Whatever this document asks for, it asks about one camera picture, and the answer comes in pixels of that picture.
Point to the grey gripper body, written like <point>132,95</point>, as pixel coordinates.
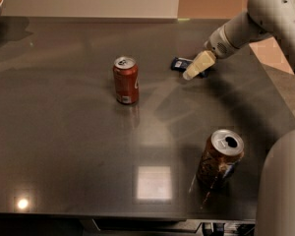
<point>218,45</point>

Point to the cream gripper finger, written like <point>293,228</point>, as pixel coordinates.
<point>203,60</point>

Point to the blue rxbar wrapper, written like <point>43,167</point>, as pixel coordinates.
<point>181,64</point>

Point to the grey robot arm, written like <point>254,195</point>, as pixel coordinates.
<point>261,20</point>

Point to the red soda can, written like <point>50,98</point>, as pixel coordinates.
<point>126,80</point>

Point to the brown gold soda can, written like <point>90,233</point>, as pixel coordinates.
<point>223,151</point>

